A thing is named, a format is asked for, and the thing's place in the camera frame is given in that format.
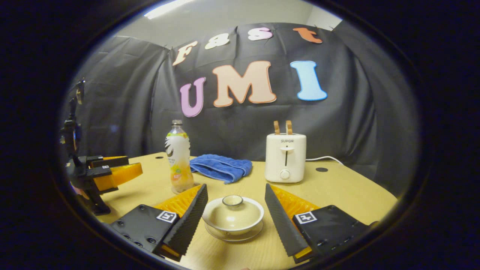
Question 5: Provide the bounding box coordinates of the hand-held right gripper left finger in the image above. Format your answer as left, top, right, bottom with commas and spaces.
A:
109, 184, 209, 262

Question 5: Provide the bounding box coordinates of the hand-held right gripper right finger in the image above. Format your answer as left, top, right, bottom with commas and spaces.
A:
264, 183, 372, 263

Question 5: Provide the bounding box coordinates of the cream ceramic teacup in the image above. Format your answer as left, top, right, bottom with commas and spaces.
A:
202, 196, 265, 236

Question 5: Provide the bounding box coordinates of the clear water bottle white label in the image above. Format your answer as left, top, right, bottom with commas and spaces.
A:
165, 120, 195, 194

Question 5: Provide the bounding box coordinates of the cream ceramic saucer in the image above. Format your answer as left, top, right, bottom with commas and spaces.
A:
205, 221, 264, 242

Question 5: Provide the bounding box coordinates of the blue towel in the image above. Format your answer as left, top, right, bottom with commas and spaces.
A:
190, 154, 253, 184

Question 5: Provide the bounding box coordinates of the white toaster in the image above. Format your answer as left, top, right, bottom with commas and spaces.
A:
265, 133, 307, 183

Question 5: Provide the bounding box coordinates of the black backdrop cloth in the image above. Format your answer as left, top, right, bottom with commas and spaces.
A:
62, 22, 419, 197

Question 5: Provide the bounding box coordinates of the white toaster power cable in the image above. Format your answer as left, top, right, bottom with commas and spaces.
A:
306, 156, 344, 165

